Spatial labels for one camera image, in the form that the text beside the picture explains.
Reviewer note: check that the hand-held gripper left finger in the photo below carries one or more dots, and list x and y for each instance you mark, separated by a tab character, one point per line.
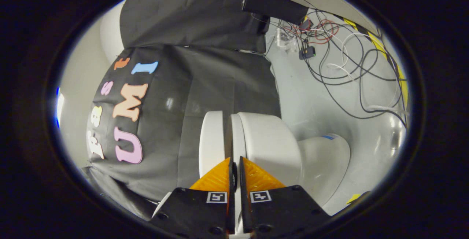
198	209

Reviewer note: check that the white toilet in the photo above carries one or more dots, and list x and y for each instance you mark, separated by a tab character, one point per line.
271	147

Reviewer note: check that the yellow black hazard tape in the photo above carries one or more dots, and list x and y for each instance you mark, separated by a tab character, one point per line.
377	43

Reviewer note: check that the small black device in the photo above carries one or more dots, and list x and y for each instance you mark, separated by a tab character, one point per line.
307	52

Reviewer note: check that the white toilet lid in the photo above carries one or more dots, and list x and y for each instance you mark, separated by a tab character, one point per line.
234	140

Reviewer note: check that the black backdrop cloth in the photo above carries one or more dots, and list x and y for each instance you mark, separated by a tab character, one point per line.
205	77

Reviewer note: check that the black rectangular box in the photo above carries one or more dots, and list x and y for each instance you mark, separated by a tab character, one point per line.
274	6

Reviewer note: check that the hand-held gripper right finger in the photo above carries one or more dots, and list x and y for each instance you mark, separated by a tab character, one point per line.
278	209

